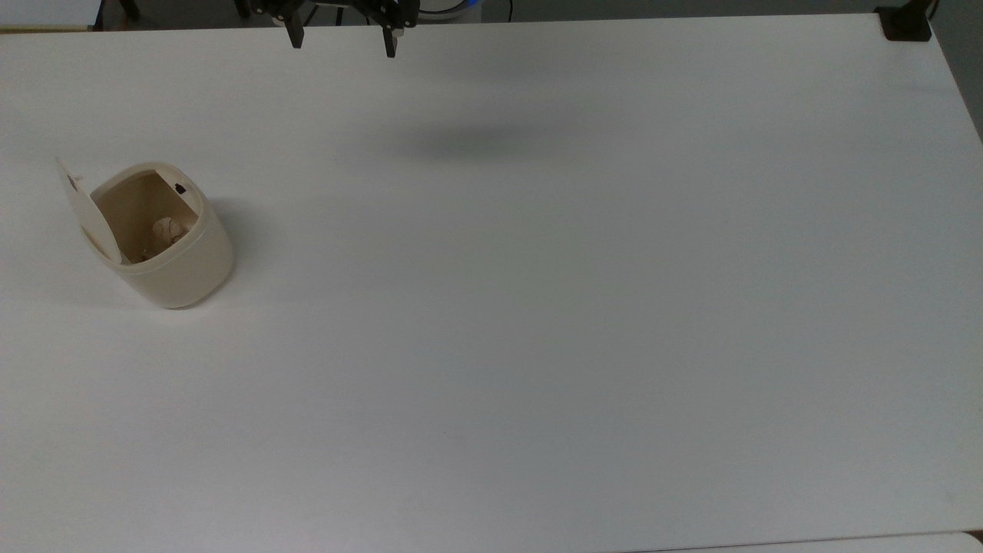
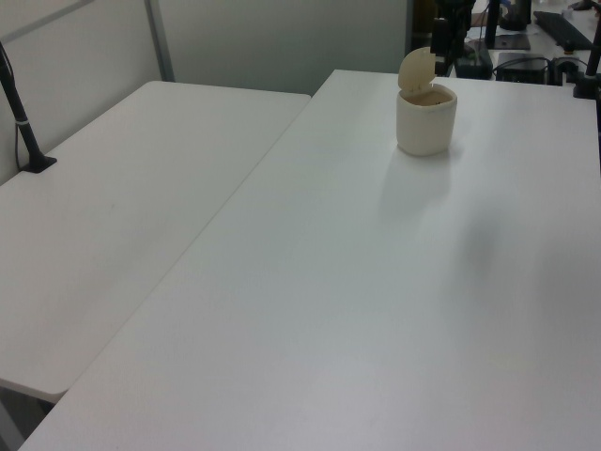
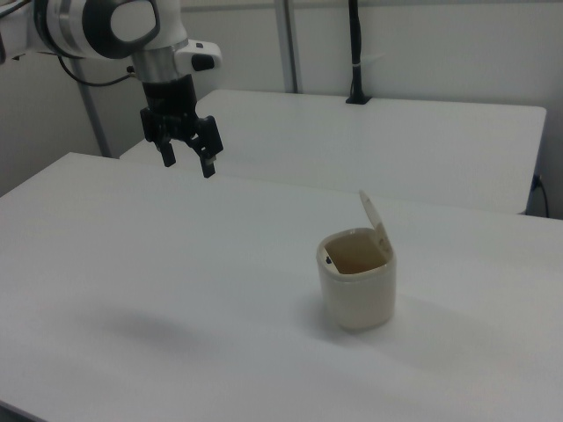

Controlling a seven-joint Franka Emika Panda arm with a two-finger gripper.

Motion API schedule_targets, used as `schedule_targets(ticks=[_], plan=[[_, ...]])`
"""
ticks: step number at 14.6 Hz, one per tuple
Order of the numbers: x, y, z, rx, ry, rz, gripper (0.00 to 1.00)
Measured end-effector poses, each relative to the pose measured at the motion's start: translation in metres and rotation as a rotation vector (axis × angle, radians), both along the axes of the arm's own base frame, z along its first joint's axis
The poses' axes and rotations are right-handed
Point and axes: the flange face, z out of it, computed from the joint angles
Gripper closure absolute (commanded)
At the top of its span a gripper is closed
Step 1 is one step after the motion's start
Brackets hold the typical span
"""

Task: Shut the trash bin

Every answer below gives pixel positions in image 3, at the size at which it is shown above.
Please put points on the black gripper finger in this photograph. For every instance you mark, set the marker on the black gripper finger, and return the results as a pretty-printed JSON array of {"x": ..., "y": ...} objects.
[
  {"x": 207, "y": 166},
  {"x": 167, "y": 154}
]

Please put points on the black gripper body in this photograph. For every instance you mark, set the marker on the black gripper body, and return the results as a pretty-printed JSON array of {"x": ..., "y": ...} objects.
[{"x": 169, "y": 112}]

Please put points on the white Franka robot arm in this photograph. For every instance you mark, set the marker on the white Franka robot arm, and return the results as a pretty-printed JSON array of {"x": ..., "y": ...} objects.
[{"x": 88, "y": 26}]

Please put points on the cream hinged bin lid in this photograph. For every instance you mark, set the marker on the cream hinged bin lid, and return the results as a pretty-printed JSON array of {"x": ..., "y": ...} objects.
[{"x": 375, "y": 220}]

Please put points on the cream small trash bin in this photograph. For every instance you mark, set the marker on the cream small trash bin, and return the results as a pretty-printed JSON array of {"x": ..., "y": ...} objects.
[{"x": 357, "y": 281}]

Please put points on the grey wall profile post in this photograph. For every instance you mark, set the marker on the grey wall profile post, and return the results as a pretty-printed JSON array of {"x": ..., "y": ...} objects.
[
  {"x": 287, "y": 44},
  {"x": 94, "y": 118}
]

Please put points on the black camera stand pole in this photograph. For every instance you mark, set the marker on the black camera stand pole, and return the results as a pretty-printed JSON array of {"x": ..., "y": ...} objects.
[{"x": 357, "y": 48}]

